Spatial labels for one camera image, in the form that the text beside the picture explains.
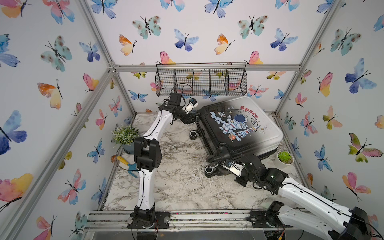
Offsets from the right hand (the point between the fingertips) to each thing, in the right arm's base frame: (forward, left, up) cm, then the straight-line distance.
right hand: (233, 169), depth 78 cm
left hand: (+32, +23, +6) cm, 40 cm away
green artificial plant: (+15, +62, +5) cm, 64 cm away
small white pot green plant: (+9, -29, -3) cm, 31 cm away
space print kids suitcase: (+21, -5, +10) cm, 24 cm away
